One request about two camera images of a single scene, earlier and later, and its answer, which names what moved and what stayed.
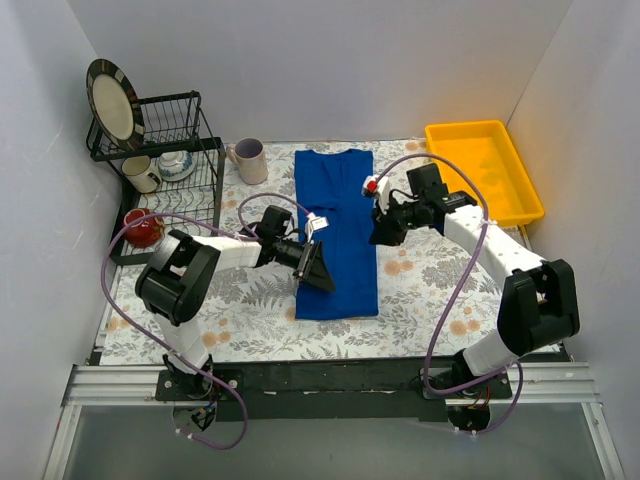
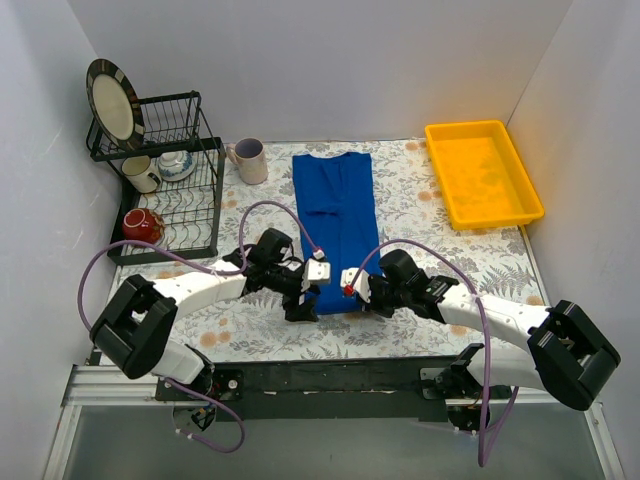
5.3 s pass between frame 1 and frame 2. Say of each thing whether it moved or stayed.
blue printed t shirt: stayed
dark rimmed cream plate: stayed
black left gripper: moved
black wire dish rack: stayed
